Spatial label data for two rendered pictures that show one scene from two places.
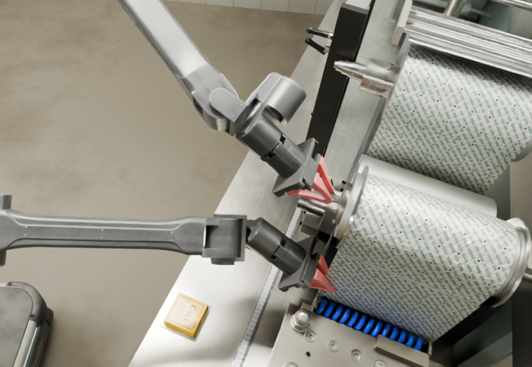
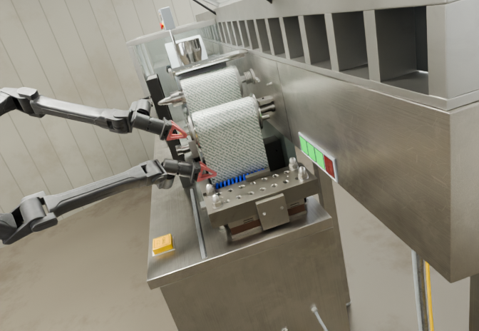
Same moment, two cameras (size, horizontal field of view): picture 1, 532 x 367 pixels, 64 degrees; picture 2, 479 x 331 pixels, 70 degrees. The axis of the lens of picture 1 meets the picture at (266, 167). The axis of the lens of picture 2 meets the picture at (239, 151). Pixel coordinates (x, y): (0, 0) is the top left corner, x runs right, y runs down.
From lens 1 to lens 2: 0.84 m
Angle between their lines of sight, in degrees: 32
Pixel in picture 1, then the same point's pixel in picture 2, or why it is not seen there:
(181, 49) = (92, 110)
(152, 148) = (96, 294)
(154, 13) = (74, 106)
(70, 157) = not seen: outside the picture
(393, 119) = (191, 103)
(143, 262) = not seen: outside the picture
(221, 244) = (152, 170)
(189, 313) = (163, 240)
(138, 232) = (112, 179)
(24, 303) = not seen: outside the picture
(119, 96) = (53, 285)
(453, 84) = (200, 78)
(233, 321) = (188, 233)
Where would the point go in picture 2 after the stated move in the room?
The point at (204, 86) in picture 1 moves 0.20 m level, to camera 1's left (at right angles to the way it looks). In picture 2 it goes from (109, 114) to (50, 133)
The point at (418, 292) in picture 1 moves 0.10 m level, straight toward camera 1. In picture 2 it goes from (239, 140) to (232, 151)
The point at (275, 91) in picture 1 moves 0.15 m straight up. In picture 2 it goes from (137, 105) to (123, 65)
